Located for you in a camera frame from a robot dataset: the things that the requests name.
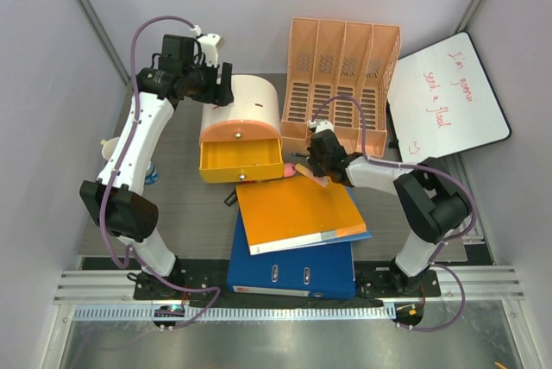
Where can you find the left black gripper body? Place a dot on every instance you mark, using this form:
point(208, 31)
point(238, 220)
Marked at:
point(203, 87)

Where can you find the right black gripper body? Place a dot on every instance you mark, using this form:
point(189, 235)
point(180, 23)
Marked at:
point(320, 165)

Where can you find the white arched drawer cabinet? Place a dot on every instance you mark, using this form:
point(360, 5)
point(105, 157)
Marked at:
point(249, 126)

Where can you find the orange folder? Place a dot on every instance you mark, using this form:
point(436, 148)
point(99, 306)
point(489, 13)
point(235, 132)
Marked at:
point(296, 212)

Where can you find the yellow cabinet drawer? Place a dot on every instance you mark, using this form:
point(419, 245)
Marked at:
point(241, 161)

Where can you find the orange desk file organizer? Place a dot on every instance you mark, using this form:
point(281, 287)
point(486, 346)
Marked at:
point(341, 72)

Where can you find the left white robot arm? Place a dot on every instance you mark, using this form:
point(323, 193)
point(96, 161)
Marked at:
point(115, 198)

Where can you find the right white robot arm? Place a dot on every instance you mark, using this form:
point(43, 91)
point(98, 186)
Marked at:
point(434, 203)

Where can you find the small blue-label bottle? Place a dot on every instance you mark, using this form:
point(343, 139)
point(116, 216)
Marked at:
point(151, 175)

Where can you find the black binder clip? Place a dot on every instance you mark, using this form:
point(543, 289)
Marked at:
point(231, 199)

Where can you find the white dry-erase board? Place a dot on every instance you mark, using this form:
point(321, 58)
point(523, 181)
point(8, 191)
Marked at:
point(442, 102)

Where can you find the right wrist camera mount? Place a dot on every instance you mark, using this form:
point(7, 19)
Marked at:
point(318, 126)

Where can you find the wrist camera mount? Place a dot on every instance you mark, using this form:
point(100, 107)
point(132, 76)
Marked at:
point(318, 126)
point(206, 47)

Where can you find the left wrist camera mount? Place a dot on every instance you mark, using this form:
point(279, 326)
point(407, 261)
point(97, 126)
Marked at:
point(206, 47)

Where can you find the blue ring binder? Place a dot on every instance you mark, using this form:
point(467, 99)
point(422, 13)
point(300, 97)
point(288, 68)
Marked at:
point(330, 256)

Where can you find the perforated cable tray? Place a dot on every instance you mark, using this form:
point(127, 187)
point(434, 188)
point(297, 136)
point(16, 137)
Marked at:
point(173, 312)

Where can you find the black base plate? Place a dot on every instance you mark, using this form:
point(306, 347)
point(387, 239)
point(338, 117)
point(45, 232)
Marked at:
point(343, 284)

